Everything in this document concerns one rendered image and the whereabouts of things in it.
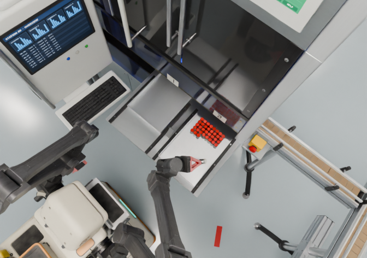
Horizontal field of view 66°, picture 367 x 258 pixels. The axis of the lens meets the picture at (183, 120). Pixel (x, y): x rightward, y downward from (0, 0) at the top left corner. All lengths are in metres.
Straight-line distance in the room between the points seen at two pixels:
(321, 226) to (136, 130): 1.36
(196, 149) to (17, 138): 1.76
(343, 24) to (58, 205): 1.05
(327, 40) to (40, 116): 2.49
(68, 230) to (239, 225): 1.67
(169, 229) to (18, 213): 1.94
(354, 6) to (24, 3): 1.14
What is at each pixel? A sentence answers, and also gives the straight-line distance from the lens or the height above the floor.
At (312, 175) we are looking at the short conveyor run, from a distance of 1.79.
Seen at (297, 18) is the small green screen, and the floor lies 1.90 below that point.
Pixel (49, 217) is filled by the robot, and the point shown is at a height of 1.34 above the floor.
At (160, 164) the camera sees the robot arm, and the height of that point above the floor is 1.33.
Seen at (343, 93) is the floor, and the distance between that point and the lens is 3.25.
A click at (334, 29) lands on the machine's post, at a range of 0.82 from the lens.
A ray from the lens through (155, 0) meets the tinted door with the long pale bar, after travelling 1.25.
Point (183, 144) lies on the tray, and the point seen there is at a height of 0.88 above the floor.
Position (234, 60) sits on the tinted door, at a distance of 1.13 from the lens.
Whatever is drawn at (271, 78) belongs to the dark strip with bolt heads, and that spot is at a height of 1.59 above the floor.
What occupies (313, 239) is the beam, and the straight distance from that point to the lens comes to 2.15.
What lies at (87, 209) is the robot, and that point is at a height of 1.34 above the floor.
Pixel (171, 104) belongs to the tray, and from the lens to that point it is 1.73.
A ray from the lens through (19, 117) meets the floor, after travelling 2.95.
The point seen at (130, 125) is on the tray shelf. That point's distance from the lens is 1.70.
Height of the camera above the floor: 2.48
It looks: 70 degrees down
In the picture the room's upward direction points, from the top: 10 degrees clockwise
